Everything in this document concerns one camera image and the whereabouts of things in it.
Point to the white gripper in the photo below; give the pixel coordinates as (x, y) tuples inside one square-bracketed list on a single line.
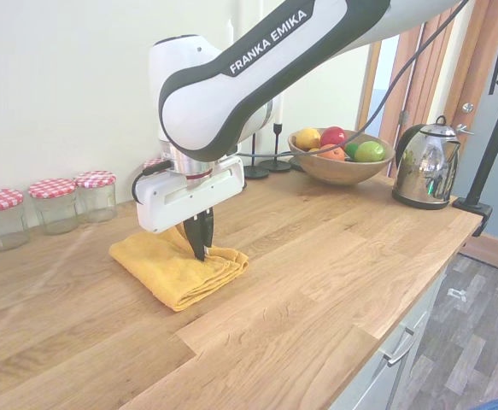
[(167, 205)]

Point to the yellow towel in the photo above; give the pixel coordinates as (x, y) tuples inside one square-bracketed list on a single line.
[(167, 273)]

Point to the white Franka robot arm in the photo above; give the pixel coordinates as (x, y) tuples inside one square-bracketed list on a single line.
[(231, 107)]

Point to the tall black candle holder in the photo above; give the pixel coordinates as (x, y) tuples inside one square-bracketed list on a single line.
[(257, 171)]

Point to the glass jar red checked lid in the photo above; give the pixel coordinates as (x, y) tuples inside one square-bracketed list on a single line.
[(1, 222), (151, 163), (54, 209), (96, 198)]

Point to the medium black candle holder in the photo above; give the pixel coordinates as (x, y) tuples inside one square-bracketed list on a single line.
[(274, 164)]

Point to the yellow lemon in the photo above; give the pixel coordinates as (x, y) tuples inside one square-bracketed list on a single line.
[(307, 138)]

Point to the wooden fruit bowl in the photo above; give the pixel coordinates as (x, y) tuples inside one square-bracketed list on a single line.
[(338, 171)]

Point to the orange fruit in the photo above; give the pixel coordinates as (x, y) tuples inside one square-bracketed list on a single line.
[(330, 153)]

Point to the red apple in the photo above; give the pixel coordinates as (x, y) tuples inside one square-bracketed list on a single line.
[(333, 136)]

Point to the dark green lime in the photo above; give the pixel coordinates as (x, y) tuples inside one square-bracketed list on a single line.
[(351, 150)]

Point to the green apple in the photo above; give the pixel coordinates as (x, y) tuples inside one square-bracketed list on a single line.
[(370, 151)]

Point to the stainless steel kettle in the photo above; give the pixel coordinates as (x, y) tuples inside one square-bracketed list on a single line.
[(423, 175)]

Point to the white kitchen cabinet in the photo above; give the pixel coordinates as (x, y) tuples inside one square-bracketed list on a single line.
[(376, 384)]

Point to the small white floor object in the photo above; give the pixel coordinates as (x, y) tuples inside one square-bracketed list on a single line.
[(458, 293)]

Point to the round metal door lock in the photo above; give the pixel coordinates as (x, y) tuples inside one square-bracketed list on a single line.
[(468, 107)]

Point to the black clamp camera stand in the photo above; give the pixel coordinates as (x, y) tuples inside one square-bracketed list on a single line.
[(492, 149)]

